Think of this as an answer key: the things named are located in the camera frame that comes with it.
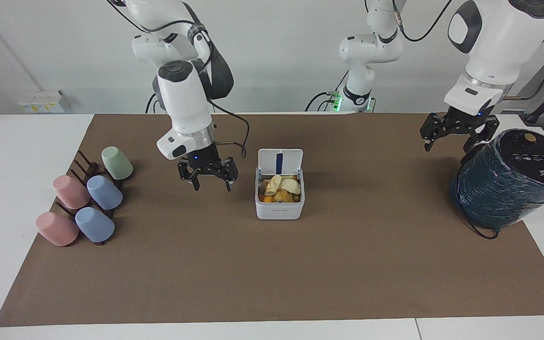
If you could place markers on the white wall socket box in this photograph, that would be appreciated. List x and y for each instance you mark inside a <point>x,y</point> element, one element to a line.
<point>43,101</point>

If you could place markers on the green cup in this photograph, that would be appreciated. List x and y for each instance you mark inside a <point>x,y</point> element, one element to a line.
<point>117,164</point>

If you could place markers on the orange peel scraps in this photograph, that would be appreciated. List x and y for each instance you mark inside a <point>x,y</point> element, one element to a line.
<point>272,199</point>

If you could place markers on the pink cup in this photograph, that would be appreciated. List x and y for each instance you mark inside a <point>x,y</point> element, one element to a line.
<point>71,192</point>
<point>57,229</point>

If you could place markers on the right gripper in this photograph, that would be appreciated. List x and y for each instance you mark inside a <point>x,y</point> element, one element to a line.
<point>205,163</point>

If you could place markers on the dark wrapped cylindrical appliance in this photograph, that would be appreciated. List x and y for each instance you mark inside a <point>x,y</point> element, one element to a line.
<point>503,189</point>

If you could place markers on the yellow banana peel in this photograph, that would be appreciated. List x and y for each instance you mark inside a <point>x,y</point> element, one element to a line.
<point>287,185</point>

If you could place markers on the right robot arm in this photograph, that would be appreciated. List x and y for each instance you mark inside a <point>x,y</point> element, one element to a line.
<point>184,101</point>

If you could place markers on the blue cup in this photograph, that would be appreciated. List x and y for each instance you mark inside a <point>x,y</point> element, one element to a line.
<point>95,225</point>
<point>105,192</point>

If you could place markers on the small white lidded box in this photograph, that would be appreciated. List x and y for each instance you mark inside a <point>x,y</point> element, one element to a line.
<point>279,210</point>

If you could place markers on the dark brown cup rack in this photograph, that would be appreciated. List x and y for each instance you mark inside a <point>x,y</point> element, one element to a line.
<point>93,168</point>

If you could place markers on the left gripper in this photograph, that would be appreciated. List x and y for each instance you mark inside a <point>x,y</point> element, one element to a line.
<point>464,120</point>

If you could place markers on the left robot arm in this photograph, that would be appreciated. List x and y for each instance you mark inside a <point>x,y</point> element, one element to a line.
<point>503,42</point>

